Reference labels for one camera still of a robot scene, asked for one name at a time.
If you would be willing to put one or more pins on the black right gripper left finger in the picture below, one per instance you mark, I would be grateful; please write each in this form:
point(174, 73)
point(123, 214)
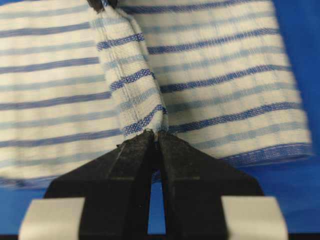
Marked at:
point(116, 188)

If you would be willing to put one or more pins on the white blue-striped towel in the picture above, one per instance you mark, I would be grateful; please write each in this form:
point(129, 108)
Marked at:
point(75, 83)

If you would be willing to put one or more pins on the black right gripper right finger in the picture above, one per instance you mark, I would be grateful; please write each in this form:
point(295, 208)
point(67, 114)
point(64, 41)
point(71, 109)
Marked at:
point(193, 183)

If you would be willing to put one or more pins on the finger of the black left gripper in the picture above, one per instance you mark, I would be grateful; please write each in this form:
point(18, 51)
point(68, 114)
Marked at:
point(112, 3)
point(97, 5)

